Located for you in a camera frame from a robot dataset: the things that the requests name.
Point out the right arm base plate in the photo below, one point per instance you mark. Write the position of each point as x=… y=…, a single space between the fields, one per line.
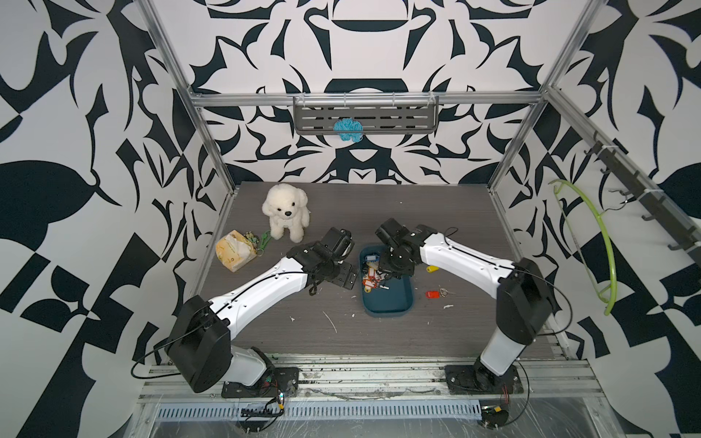
x=477 y=379

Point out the blue scrunchie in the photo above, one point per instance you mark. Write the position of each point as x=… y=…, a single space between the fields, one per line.
x=349 y=130

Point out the white plush dog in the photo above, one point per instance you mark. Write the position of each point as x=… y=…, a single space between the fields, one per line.
x=286 y=207

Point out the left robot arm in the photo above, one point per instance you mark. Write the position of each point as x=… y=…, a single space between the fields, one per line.
x=200 y=344

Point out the yellow paper bag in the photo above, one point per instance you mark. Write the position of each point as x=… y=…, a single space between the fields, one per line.
x=234 y=251

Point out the grey metal wall shelf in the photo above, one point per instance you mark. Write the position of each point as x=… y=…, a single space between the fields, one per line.
x=379 y=115

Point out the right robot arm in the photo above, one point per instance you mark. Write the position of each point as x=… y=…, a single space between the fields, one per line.
x=524 y=300

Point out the green hoop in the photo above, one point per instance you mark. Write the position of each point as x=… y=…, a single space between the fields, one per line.
x=599 y=260

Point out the black wall hook rail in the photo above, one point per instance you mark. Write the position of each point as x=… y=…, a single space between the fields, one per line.
x=640 y=188

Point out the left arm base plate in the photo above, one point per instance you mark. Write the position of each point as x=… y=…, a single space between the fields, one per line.
x=274 y=381

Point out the green keychain bundle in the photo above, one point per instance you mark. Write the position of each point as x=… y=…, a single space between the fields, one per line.
x=259 y=242

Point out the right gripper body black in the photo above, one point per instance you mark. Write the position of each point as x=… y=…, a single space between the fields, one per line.
x=389 y=261

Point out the teal plastic storage box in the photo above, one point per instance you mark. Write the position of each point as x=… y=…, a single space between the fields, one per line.
x=383 y=296

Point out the white cable duct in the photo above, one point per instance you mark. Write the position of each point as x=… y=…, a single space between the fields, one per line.
x=469 y=410

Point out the red tag key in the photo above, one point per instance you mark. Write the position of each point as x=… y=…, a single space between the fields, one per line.
x=437 y=294

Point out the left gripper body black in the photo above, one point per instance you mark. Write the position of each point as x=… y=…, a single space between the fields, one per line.
x=340 y=275

